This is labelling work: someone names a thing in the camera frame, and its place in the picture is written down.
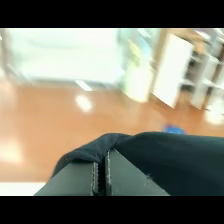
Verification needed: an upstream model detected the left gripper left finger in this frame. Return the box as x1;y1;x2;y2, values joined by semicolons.
34;160;100;197

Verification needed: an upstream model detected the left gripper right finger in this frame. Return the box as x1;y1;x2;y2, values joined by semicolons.
104;148;171;197

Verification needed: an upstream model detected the black garment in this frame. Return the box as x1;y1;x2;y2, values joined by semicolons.
51;131;224;197

